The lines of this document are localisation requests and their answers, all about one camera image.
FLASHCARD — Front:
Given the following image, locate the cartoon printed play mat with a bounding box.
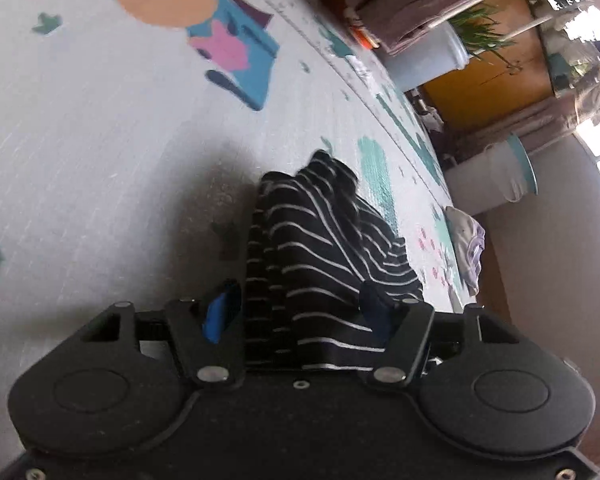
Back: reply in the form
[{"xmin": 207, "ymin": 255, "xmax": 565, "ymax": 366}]
[{"xmin": 0, "ymin": 0, "xmax": 481, "ymax": 456}]

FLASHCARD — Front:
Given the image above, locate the black white striped shirt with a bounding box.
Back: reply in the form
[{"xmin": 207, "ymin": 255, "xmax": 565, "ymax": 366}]
[{"xmin": 242, "ymin": 149, "xmax": 427, "ymax": 372}]

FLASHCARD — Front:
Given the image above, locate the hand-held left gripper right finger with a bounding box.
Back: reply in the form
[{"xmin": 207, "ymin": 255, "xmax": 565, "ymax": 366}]
[{"xmin": 356, "ymin": 281, "xmax": 525, "ymax": 389}]

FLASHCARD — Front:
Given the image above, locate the green plant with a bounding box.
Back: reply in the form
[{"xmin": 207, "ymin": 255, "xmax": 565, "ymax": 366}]
[{"xmin": 447, "ymin": 4, "xmax": 518, "ymax": 63}]

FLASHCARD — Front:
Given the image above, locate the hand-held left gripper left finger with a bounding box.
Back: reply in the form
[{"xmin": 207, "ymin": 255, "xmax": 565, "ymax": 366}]
[{"xmin": 80, "ymin": 279, "xmax": 245, "ymax": 390}]

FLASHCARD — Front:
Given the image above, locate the beige and purple cloth pile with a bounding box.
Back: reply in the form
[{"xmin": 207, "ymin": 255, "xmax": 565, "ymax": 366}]
[{"xmin": 444, "ymin": 205, "xmax": 487, "ymax": 297}]

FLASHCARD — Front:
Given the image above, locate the white bucket with teal lid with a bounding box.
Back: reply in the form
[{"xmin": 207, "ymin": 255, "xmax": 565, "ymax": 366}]
[{"xmin": 442, "ymin": 131, "xmax": 540, "ymax": 207}]

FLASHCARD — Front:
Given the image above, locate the white plant pot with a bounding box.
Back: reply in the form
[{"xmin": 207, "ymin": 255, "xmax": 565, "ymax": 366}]
[{"xmin": 382, "ymin": 21, "xmax": 470, "ymax": 92}]

